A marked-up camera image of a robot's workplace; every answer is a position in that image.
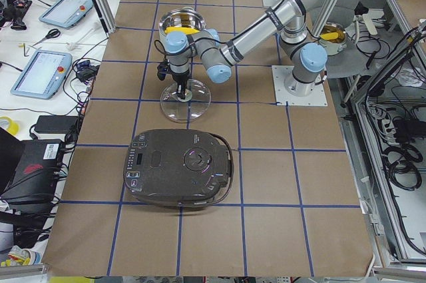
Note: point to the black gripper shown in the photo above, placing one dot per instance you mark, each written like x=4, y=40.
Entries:
x=180, y=78

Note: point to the glass pot lid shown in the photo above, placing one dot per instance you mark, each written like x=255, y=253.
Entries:
x=192, y=105

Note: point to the yellow corn cob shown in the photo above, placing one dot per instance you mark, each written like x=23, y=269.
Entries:
x=185, y=30

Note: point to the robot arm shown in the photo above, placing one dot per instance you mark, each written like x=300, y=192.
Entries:
x=218, y=57

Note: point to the pale green electric pot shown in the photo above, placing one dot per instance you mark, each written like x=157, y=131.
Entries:
x=185, y=19

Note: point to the pot with yellow item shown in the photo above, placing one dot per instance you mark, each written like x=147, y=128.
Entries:
x=333, y=38

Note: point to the black rice cooker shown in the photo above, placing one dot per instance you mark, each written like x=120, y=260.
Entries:
x=179, y=168

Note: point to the near teach pendant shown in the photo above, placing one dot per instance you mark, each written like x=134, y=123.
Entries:
x=43, y=74

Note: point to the teach pendant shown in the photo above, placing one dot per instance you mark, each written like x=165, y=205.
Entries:
x=66, y=13
x=43, y=74

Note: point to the far teach pendant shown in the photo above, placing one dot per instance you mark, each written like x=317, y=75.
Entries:
x=66, y=13

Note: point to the black scissors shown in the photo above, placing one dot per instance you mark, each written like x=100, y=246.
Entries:
x=51, y=34

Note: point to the grey chair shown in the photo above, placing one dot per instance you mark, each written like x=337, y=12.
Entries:
x=349, y=61

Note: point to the yellow tape roll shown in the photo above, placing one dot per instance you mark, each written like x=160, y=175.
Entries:
x=9, y=125

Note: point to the black laptop red logo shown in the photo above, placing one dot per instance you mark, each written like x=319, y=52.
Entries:
x=30, y=167

